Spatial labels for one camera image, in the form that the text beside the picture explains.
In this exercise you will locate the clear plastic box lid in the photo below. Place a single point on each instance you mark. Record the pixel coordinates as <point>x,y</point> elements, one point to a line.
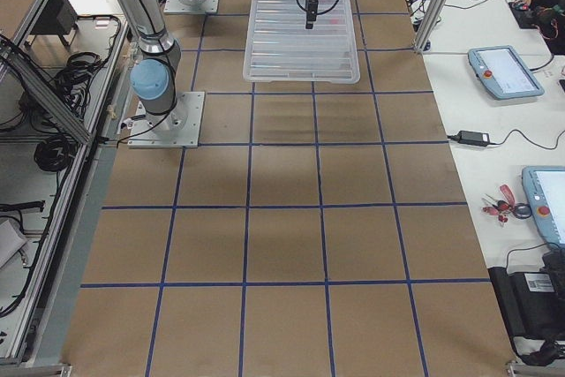
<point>279,47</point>

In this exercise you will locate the upper blue teach pendant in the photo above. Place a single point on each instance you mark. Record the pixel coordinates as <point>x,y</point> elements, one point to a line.
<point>503,73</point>

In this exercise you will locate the blue teach pendant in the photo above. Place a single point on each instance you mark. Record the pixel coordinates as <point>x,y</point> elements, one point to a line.
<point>544,190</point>
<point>503,73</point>

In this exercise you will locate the black power adapter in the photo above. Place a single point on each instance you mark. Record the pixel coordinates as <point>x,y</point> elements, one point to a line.
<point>480,139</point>

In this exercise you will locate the red key bundle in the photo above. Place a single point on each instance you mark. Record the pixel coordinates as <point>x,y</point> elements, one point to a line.
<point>501,209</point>

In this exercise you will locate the lower blue teach pendant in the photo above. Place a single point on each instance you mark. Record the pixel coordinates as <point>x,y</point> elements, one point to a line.
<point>544,190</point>

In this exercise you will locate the black device with label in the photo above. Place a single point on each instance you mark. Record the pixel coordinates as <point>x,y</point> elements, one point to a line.
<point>532,314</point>

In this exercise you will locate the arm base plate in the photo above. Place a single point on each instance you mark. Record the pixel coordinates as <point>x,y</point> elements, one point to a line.
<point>194,7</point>
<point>181,128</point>

